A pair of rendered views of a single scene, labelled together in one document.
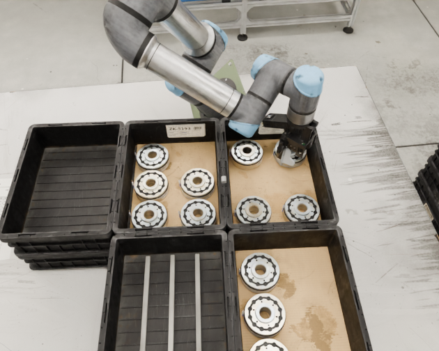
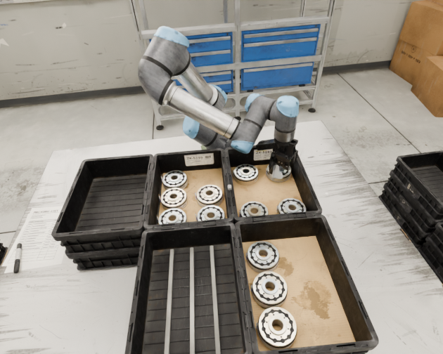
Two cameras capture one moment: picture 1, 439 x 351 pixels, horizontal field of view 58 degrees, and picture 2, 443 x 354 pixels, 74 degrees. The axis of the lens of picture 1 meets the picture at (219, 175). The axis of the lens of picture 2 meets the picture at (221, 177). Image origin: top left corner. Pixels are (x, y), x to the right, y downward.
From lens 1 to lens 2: 20 cm
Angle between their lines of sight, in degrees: 12
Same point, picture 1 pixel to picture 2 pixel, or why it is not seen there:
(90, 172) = (127, 193)
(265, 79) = (256, 108)
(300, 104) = (283, 124)
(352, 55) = not seen: hidden behind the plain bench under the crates
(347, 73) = (315, 125)
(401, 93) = (356, 148)
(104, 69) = not seen: hidden behind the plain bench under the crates
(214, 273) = (226, 260)
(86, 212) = (124, 220)
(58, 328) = (98, 316)
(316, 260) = (308, 246)
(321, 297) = (315, 274)
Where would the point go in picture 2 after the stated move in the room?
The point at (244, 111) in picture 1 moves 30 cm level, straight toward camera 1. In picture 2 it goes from (242, 132) to (241, 194)
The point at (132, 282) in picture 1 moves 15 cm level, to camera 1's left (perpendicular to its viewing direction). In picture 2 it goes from (159, 270) to (113, 272)
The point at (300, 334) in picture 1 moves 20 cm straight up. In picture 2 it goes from (301, 304) to (313, 269)
